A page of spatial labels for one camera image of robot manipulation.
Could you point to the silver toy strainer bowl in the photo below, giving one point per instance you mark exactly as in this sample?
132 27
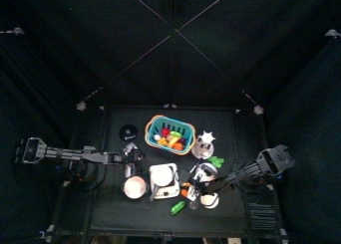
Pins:
203 150

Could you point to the orange toy fruit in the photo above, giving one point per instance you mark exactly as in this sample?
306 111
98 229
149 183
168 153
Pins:
179 146

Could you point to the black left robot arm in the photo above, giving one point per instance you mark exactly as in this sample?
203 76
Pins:
68 153

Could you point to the white star-shaped toy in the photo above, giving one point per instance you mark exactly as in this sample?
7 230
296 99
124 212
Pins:
207 136

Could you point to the white toy cup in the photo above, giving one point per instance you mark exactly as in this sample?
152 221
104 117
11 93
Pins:
209 200

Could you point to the black round lid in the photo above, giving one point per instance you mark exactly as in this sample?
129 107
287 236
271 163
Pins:
129 132

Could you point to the silver pot with white inside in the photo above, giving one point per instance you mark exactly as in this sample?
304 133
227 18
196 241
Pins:
136 187

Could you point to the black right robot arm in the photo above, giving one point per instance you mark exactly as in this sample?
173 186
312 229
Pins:
260 167

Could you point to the white printed table label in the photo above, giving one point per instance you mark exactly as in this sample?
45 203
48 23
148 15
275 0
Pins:
263 215

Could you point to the silver toy kettle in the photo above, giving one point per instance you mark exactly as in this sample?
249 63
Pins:
207 170

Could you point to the green toy pepper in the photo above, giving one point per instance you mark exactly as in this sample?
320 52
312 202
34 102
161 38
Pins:
176 134

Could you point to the green toy lettuce leaf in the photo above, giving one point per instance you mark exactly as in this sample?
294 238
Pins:
217 161

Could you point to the white toy egg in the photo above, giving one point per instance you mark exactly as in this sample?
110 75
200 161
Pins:
157 137

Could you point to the grey metal frame bracket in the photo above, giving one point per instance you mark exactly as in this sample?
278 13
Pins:
17 31
332 33
81 105
259 109

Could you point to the purple toy eggplant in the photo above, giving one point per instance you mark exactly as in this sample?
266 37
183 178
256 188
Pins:
183 141

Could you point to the red toy tomato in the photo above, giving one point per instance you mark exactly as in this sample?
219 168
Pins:
167 131

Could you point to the teal basket with orange rim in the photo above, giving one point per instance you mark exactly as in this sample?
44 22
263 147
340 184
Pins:
171 134

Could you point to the orange toy carrot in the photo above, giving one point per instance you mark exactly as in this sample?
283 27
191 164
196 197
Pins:
185 192

